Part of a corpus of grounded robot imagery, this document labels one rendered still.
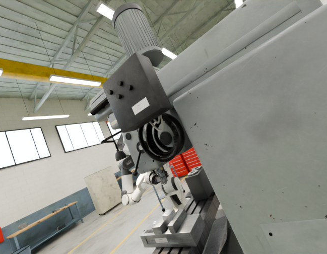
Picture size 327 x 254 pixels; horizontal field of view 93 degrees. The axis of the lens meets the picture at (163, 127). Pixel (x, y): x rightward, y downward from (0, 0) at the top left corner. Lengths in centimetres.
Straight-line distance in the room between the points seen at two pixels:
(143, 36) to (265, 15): 56
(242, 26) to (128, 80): 46
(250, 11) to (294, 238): 74
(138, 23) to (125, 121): 61
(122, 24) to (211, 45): 53
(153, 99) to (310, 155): 46
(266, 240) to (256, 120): 39
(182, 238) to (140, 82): 75
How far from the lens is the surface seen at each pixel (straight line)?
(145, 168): 93
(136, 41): 95
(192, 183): 129
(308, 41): 58
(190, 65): 74
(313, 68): 57
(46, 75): 606
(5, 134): 884
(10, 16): 647
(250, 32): 72
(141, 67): 54
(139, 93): 53
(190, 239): 91
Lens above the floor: 141
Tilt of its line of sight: 7 degrees up
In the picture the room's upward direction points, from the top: 25 degrees counter-clockwise
